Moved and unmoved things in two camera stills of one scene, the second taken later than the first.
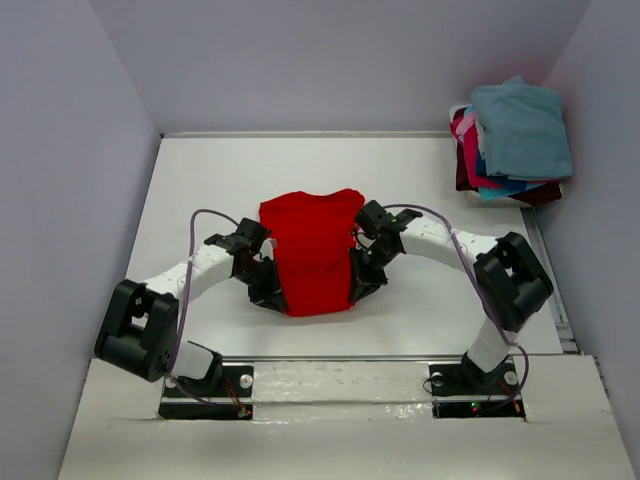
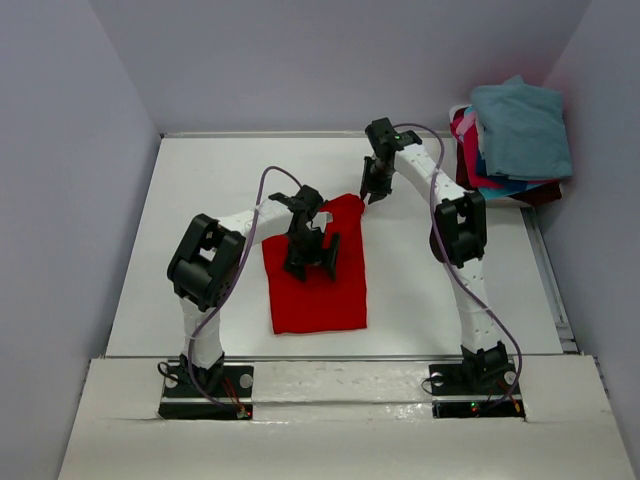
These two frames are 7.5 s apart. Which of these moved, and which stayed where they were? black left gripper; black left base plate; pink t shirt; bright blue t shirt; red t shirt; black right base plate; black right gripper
Moved: black right gripper; red t shirt; black left gripper
Stayed: black right base plate; pink t shirt; bright blue t shirt; black left base plate
